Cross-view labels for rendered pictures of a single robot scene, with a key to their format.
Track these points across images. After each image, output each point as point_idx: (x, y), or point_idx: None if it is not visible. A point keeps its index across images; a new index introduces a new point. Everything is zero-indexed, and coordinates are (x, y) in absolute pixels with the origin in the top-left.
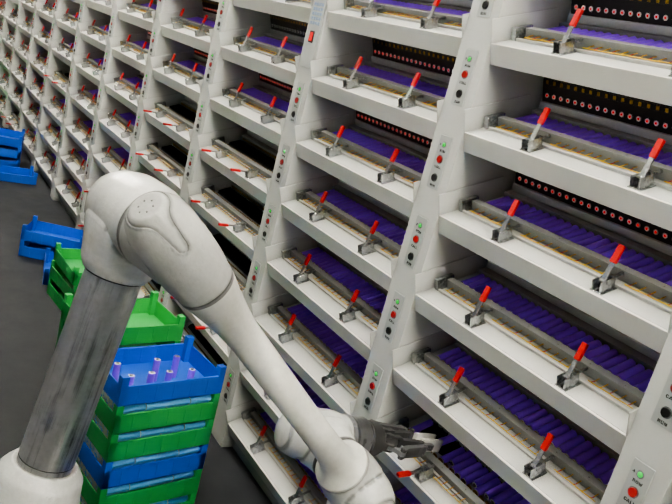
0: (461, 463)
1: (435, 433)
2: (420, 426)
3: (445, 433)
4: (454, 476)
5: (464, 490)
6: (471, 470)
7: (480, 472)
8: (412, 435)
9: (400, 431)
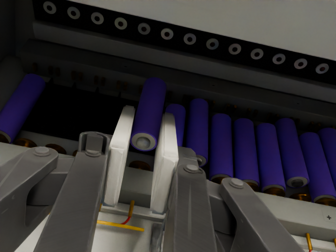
0: (224, 147)
1: (67, 104)
2: (20, 106)
3: (95, 92)
4: (265, 198)
5: (331, 222)
6: (255, 149)
7: (276, 142)
8: (106, 166)
9: (74, 206)
